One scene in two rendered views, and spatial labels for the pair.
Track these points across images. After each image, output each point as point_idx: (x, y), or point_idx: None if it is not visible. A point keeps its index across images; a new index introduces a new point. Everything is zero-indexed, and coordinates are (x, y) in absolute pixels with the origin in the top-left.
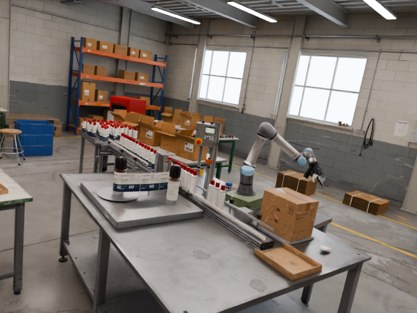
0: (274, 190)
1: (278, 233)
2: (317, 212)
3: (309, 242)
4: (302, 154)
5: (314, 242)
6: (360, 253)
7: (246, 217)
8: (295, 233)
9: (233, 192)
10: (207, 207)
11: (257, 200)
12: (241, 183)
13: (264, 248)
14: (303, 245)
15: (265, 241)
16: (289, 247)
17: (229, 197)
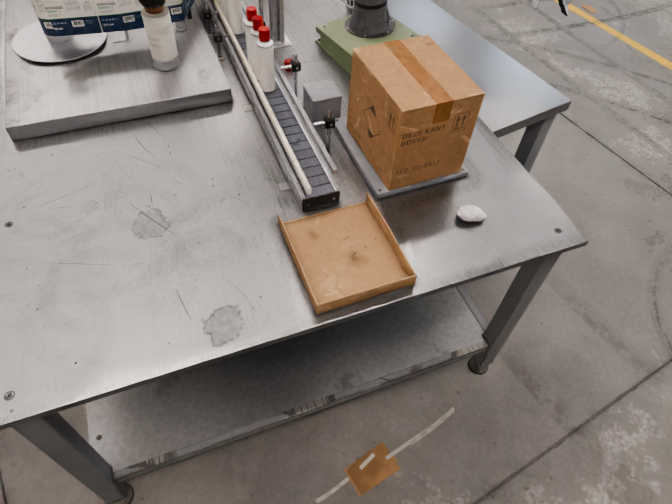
0: (378, 53)
1: (373, 162)
2: (542, 81)
3: (449, 187)
4: None
5: (463, 187)
6: (563, 228)
7: (320, 110)
8: (405, 171)
9: (339, 25)
10: (247, 75)
11: None
12: (355, 3)
13: (314, 208)
14: (424, 197)
15: (317, 193)
16: (374, 209)
17: (325, 40)
